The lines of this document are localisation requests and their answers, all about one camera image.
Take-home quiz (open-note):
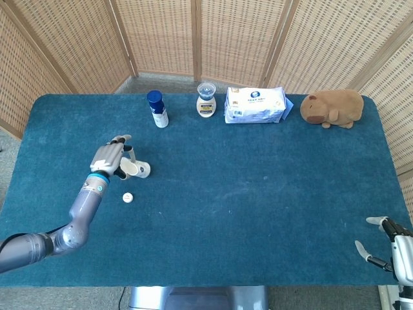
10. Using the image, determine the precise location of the woven bamboo folding screen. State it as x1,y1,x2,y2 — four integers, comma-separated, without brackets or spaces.
0,0,413,207

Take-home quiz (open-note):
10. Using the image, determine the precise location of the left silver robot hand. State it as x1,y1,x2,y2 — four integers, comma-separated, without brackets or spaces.
89,134,137,181

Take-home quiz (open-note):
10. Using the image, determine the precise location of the white tissue pack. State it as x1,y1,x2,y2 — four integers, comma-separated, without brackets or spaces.
223,86,295,125

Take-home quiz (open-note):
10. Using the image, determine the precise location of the blue green table cloth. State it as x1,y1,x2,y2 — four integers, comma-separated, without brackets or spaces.
0,93,413,288

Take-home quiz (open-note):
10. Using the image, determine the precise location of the blue capped white bottle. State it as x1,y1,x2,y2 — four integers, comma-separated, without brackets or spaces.
146,90,170,129

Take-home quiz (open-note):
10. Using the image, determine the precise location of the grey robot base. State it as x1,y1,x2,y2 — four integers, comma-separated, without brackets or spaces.
128,285,269,310

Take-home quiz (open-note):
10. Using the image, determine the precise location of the brown capybara plush toy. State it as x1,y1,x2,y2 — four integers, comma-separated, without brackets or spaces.
300,88,365,130

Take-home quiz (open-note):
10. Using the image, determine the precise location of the cream mayonnaise squeeze bottle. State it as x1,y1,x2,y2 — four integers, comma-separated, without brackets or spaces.
196,82,217,119

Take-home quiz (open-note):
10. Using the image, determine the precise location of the white floral paper cup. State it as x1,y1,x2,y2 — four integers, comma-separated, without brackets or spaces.
119,157,152,181

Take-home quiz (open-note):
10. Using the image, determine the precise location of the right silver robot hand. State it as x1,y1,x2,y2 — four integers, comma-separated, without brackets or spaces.
354,216,413,284

